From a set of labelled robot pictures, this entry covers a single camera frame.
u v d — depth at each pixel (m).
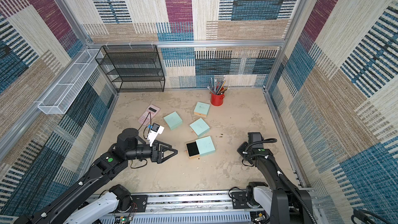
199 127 0.97
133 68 1.11
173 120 0.99
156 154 0.61
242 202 0.73
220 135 0.97
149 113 1.06
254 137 0.69
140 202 0.73
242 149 0.80
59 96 0.72
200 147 0.87
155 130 0.64
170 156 0.63
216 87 1.08
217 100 1.08
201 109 1.05
